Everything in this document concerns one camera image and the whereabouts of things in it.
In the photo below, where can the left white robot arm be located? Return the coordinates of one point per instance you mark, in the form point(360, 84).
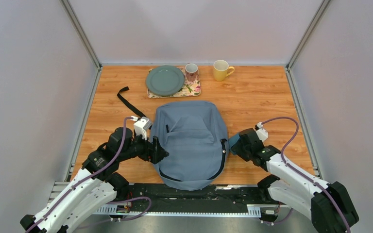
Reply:
point(97, 183)

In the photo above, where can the pink patterned mug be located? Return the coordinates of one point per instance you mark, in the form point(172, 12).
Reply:
point(191, 72)

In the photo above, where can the floral serving tray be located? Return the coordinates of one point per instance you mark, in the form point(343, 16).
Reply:
point(189, 89)

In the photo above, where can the small teal wallet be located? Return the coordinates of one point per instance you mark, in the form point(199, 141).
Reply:
point(233, 140)

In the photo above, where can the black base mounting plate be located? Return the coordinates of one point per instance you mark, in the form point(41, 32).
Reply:
point(213, 199)

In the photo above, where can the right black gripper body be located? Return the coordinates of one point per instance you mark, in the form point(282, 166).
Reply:
point(241, 151)

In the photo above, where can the blue-grey fabric backpack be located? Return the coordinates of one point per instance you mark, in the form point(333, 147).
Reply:
point(196, 138)

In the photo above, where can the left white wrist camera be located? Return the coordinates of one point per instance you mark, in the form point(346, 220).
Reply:
point(141, 125)

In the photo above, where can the green ceramic plate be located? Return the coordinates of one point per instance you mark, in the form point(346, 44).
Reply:
point(165, 80)

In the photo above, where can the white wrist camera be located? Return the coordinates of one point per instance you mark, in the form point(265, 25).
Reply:
point(261, 132)
point(141, 125)

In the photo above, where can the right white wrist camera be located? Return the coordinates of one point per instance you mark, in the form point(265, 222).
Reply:
point(261, 132)

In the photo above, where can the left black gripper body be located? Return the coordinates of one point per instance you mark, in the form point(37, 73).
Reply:
point(139, 147)

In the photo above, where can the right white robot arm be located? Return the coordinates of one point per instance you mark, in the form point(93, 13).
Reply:
point(327, 205)

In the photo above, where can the aluminium front frame rail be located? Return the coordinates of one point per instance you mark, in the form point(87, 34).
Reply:
point(327, 206)

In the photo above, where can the yellow ceramic mug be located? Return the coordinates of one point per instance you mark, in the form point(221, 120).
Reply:
point(221, 70)

